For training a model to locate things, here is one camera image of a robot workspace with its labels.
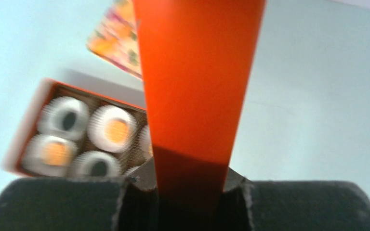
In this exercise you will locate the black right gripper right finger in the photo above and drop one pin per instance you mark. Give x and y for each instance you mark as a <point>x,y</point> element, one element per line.
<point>323,205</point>

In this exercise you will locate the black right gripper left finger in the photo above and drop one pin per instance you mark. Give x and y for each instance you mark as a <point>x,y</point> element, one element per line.
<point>127,203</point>

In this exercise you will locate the black sandwich cookie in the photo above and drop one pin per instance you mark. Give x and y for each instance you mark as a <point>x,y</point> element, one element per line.
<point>68,121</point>
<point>99,169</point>

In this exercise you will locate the round tan biscuit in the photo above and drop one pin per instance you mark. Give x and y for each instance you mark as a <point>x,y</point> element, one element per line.
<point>116,131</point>
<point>56,154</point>

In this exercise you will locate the orange box lid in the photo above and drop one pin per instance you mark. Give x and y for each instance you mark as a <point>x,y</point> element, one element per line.
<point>196,58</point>

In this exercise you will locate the floral pink serving tray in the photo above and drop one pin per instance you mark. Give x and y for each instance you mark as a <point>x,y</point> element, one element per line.
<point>115,39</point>

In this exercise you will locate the orange compartment cookie box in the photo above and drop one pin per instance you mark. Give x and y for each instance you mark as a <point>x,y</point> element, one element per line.
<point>101,94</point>

